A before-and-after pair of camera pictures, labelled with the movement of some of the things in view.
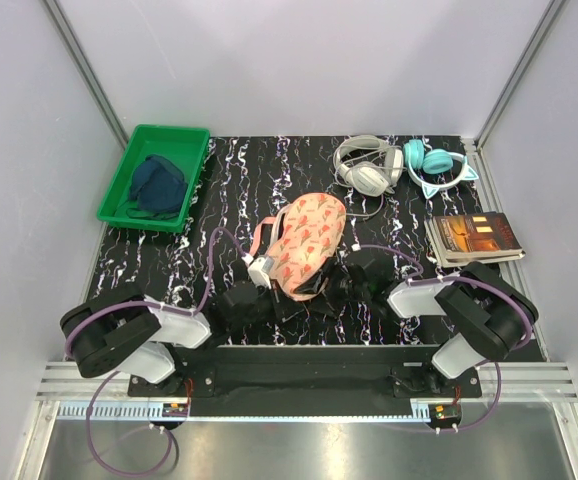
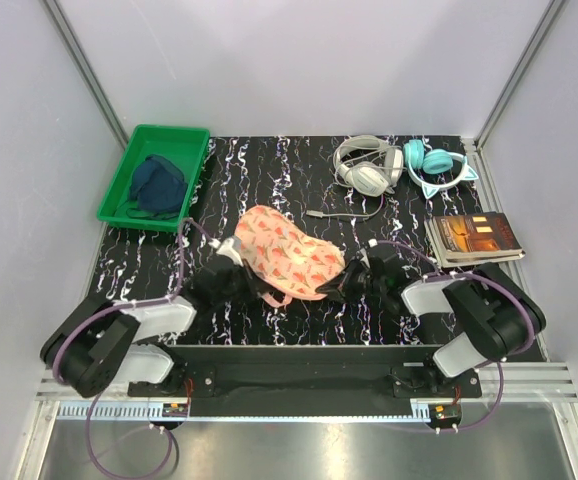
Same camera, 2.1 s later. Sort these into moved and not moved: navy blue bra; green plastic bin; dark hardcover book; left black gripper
Moved: left black gripper
Not moved: dark hardcover book; navy blue bra; green plastic bin
